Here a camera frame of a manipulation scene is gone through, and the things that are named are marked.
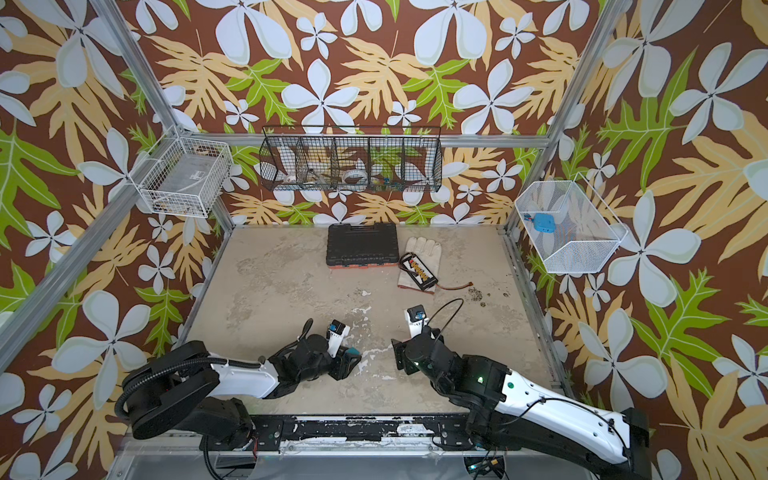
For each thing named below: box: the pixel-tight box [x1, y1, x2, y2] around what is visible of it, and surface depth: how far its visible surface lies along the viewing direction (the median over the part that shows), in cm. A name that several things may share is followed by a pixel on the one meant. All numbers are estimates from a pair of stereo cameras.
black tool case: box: [326, 222, 399, 269], surface depth 110 cm
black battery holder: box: [398, 252, 438, 291], surface depth 106 cm
